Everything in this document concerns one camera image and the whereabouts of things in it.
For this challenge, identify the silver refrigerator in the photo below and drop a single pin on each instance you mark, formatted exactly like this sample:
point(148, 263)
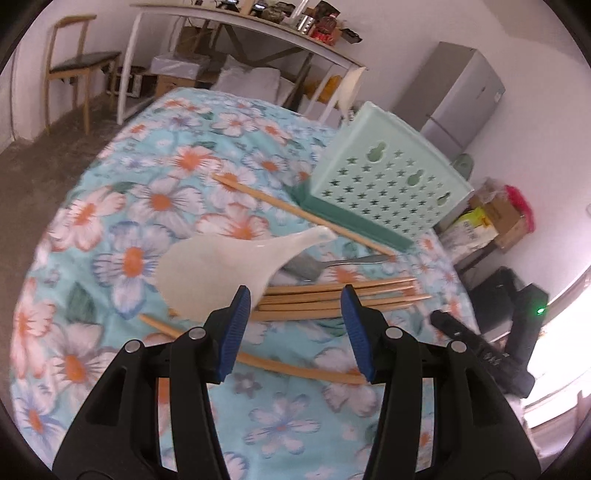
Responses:
point(452, 98)

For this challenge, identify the cardboard box under table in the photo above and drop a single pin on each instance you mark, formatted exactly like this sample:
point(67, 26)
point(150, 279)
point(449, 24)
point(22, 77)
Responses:
point(165, 84)

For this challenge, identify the wooden chair black seat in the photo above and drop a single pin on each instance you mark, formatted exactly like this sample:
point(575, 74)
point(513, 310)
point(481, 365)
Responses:
point(81, 66)

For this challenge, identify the white plastic spoon in holder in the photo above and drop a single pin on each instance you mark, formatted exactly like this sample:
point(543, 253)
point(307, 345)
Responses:
point(347, 92)

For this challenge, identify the yellow plastic bag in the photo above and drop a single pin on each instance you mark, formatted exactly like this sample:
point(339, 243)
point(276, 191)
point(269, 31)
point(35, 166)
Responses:
point(327, 91)

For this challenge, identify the metal spatula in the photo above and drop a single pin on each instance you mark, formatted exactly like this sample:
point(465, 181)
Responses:
point(307, 268)

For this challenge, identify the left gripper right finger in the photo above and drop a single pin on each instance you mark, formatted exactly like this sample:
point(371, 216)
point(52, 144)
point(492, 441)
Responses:
point(476, 433)

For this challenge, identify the white pillow bag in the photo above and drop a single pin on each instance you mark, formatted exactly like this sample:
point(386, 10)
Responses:
point(250, 82)

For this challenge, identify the rice sack bag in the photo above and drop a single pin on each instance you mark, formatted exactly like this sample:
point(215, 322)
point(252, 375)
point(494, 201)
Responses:
point(471, 232)

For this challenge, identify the mint green utensil holder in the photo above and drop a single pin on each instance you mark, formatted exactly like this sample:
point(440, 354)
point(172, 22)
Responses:
point(381, 179)

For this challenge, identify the white plastic rice spoon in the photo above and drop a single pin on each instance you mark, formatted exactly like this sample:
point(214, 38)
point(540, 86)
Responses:
point(199, 275)

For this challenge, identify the red plastic bag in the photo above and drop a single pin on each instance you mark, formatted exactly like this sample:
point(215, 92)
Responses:
point(519, 202)

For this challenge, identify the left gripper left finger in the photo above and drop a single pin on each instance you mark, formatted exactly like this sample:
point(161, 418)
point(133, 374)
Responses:
point(115, 433)

